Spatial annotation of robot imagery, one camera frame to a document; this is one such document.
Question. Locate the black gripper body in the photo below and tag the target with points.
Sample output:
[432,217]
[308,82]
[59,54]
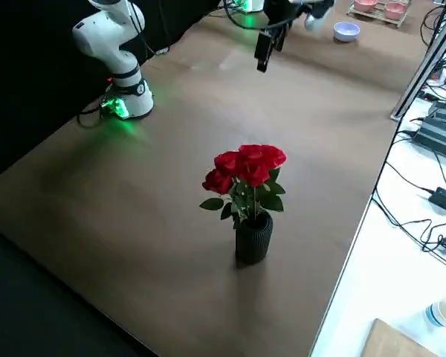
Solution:
[278,13]

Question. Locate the purple bowl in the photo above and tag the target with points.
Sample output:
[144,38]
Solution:
[346,33]

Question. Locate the black ribbed vase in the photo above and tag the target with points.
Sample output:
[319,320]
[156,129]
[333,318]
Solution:
[253,241]

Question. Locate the red roses bouquet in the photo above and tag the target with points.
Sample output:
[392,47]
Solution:
[252,163]

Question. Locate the tan wooden board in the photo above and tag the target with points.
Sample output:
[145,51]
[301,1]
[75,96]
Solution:
[390,342]

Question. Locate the aluminium frame post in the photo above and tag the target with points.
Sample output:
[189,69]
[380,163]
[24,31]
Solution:
[419,72]

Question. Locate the pink bowl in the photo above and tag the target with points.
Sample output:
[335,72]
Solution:
[364,5]
[395,10]

